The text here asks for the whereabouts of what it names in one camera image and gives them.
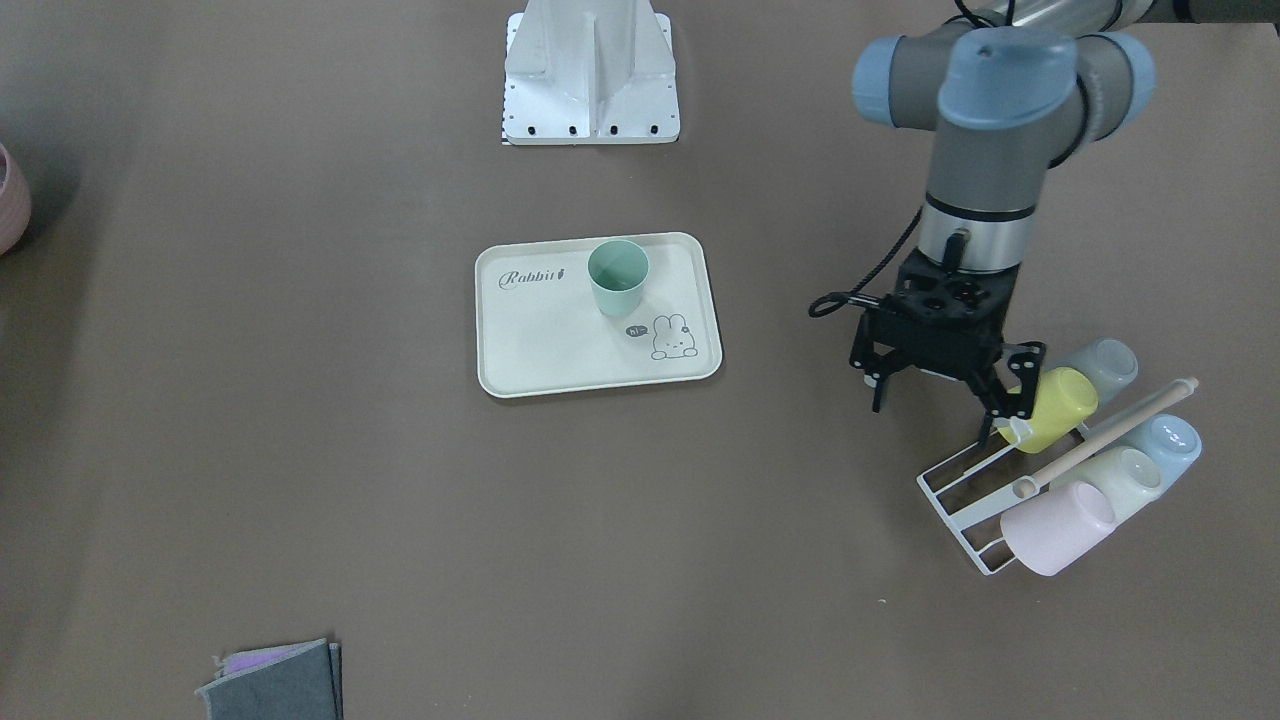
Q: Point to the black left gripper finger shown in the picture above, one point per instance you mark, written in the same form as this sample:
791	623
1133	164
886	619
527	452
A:
1007	385
878	369

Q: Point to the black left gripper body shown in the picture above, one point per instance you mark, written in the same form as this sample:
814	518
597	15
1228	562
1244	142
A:
868	352

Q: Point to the green cup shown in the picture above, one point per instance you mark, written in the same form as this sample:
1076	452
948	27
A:
617	271

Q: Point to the cream rabbit tray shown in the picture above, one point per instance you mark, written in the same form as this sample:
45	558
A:
539	331

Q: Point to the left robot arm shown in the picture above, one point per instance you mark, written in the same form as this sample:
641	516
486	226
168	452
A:
1010	90

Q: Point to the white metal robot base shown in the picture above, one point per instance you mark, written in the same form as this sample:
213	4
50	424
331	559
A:
589	73

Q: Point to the yellow cup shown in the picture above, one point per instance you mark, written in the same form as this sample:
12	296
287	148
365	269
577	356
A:
1064	399

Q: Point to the grey cup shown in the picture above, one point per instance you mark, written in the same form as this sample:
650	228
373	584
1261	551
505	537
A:
1108	364

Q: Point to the cream white cup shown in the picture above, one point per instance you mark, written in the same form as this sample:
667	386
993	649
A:
1128	478

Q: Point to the pink cup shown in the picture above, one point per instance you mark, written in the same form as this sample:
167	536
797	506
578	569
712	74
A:
1052	530

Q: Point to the light blue cup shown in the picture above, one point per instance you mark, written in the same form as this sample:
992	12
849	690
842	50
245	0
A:
1169	441

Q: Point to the grey folded cloth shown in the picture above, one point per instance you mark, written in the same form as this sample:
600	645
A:
290	681

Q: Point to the pink ice bowl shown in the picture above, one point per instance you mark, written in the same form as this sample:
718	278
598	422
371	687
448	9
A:
16	202

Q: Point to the white wire cup rack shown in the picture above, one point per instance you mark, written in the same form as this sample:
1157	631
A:
971	490

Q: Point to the wooden rack handle rod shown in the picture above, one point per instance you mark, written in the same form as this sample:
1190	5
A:
1110	430

